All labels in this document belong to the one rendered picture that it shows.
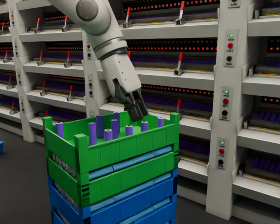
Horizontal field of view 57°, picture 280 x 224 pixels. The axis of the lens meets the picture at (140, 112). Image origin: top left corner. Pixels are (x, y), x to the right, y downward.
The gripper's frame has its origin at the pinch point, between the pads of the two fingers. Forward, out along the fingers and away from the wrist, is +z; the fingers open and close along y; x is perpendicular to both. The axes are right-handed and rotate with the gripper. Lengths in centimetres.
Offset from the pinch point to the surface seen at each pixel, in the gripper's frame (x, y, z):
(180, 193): -17, -43, 45
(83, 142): -5.3, 18.5, 0.3
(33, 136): -118, -76, -5
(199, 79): 11.0, -37.7, 0.5
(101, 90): -40, -56, -12
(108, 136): -4.6, 10.4, 1.9
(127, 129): -1.7, 5.9, 2.6
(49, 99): -82, -66, -21
